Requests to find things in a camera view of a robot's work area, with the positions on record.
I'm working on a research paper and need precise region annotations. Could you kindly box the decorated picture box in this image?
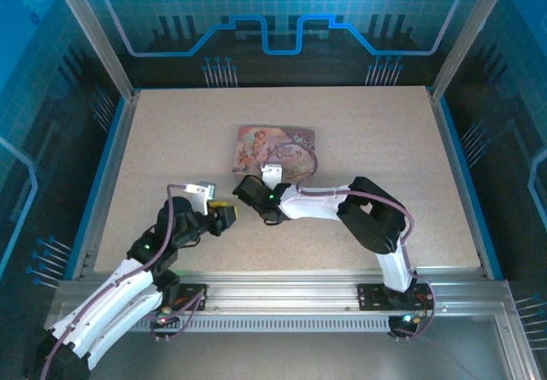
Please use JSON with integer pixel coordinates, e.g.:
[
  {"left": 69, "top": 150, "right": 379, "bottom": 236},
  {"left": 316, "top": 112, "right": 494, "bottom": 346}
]
[{"left": 232, "top": 125, "right": 318, "bottom": 181}]

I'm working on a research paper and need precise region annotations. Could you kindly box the small LED circuit board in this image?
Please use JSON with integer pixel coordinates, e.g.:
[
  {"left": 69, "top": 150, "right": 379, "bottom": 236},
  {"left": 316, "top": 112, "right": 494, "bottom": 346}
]
[
  {"left": 387, "top": 313, "right": 424, "bottom": 342},
  {"left": 149, "top": 305, "right": 180, "bottom": 342}
]

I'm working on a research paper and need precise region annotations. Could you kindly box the grey metal sheet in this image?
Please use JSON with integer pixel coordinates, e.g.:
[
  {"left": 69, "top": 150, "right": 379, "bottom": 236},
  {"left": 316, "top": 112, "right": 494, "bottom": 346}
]
[{"left": 85, "top": 330, "right": 526, "bottom": 380}]

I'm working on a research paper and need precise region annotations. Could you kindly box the blue printed side panel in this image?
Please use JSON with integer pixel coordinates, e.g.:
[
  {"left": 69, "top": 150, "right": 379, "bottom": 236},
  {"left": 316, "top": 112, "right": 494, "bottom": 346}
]
[
  {"left": 0, "top": 0, "right": 129, "bottom": 380},
  {"left": 439, "top": 0, "right": 547, "bottom": 355}
]

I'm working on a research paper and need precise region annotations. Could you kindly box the blue printed backdrop panel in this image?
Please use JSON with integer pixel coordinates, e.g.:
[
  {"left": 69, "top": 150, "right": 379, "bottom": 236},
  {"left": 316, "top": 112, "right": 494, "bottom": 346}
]
[{"left": 70, "top": 0, "right": 488, "bottom": 89}]

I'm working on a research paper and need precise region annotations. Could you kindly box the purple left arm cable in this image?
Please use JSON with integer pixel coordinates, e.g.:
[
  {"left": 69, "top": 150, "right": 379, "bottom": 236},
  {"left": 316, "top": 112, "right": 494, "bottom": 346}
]
[{"left": 38, "top": 182, "right": 210, "bottom": 380}]

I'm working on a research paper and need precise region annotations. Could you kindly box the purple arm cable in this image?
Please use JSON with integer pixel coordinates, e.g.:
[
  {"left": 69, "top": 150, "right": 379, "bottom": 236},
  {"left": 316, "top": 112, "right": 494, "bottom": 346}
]
[
  {"left": 260, "top": 140, "right": 437, "bottom": 342},
  {"left": 38, "top": 182, "right": 210, "bottom": 380}
]

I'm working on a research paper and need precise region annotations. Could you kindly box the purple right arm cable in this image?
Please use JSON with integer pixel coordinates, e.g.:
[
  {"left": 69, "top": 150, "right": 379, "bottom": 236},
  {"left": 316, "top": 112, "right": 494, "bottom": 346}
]
[{"left": 260, "top": 140, "right": 437, "bottom": 342}]

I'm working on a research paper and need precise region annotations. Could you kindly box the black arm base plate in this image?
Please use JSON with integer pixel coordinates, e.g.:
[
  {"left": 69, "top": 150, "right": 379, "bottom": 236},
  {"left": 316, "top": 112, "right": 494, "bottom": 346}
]
[
  {"left": 356, "top": 281, "right": 439, "bottom": 313},
  {"left": 168, "top": 284, "right": 209, "bottom": 313}
]

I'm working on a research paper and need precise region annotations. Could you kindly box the table side rail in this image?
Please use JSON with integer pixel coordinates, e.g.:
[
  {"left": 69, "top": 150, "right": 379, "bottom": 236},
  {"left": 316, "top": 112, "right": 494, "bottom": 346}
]
[
  {"left": 72, "top": 93, "right": 140, "bottom": 278},
  {"left": 429, "top": 89, "right": 504, "bottom": 279}
]

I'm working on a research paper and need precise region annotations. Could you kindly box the aluminium mounting rail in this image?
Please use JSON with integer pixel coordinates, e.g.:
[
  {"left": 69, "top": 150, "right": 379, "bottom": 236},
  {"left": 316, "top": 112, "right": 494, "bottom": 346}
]
[{"left": 55, "top": 268, "right": 514, "bottom": 319}]

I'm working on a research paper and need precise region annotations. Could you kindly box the perforated metal cable duct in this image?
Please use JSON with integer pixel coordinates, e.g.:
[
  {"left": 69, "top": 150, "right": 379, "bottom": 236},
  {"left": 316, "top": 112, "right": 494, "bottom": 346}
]
[{"left": 127, "top": 316, "right": 428, "bottom": 334}]

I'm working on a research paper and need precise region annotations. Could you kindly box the aluminium frame post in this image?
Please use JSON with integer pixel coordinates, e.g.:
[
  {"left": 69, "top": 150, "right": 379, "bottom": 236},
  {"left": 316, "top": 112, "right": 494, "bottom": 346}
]
[
  {"left": 49, "top": 0, "right": 140, "bottom": 99},
  {"left": 429, "top": 0, "right": 516, "bottom": 99}
]

